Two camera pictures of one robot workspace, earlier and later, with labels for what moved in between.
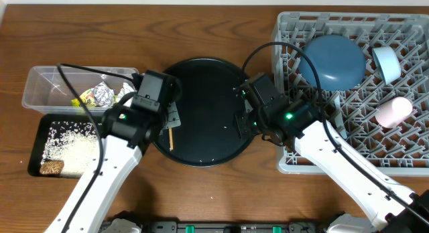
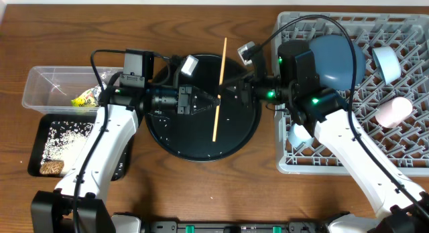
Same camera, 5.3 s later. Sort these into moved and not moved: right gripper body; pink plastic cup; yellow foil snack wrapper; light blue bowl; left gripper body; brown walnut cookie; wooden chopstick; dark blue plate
Moved: right gripper body; left gripper body; wooden chopstick
Not moved: pink plastic cup; dark blue plate; yellow foil snack wrapper; light blue bowl; brown walnut cookie
